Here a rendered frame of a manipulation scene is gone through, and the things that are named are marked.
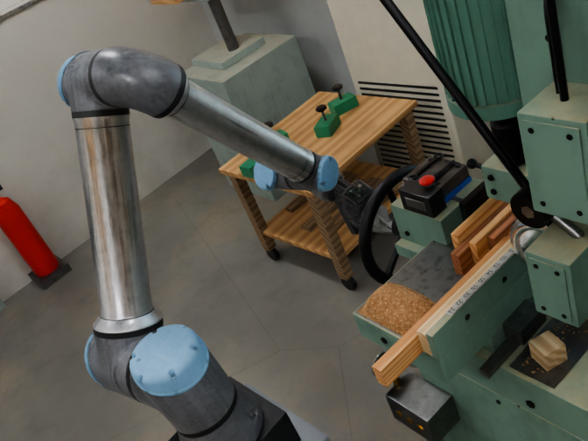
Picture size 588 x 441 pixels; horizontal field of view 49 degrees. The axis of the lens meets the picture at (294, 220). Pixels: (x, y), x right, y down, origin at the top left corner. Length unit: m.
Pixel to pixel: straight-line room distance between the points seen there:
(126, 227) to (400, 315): 0.60
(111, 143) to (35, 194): 2.48
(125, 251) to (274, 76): 2.04
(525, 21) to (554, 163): 0.20
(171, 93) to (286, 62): 2.09
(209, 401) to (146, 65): 0.66
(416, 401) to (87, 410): 1.72
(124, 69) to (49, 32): 2.52
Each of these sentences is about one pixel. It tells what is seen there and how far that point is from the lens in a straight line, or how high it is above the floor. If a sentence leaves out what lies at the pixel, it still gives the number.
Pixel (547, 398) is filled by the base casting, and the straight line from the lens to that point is 1.17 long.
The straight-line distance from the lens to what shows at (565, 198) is 0.87.
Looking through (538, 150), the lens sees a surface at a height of 1.25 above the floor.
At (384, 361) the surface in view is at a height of 0.94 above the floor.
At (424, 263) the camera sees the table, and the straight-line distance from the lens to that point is 1.26.
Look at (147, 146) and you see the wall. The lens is 4.07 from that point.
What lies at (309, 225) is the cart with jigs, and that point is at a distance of 2.77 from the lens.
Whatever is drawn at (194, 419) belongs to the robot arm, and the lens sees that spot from 1.36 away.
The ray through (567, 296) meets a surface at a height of 1.02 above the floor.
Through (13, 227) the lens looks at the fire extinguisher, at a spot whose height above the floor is 0.38.
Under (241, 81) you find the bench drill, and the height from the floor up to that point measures 0.66.
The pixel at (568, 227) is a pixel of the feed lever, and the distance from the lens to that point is 0.97.
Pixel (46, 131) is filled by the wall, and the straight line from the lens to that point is 3.80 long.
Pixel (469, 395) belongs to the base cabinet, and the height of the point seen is 0.66.
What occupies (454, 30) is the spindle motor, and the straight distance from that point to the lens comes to 0.99.
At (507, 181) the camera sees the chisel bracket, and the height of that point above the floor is 1.05.
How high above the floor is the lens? 1.70
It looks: 32 degrees down
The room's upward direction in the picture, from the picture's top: 23 degrees counter-clockwise
